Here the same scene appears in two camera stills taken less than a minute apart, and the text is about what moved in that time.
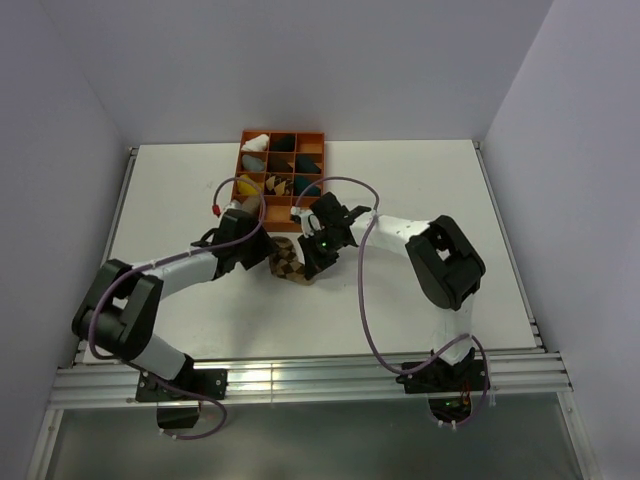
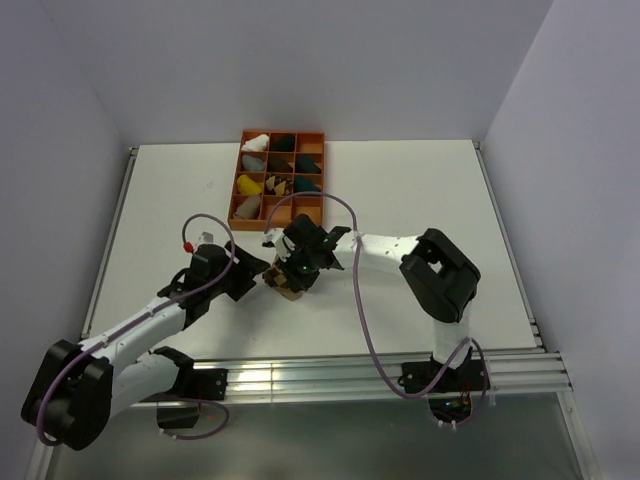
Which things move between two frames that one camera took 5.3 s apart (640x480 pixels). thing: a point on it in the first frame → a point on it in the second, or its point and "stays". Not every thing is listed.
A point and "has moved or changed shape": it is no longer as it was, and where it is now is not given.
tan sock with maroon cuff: (251, 204) stays
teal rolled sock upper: (304, 163) stays
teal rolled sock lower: (302, 182) stays
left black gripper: (264, 247) → (245, 269)
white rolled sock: (259, 143) stays
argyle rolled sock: (279, 186) stays
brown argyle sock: (286, 263) has moved or changed shape
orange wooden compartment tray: (281, 170) stays
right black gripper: (314, 262) → (300, 283)
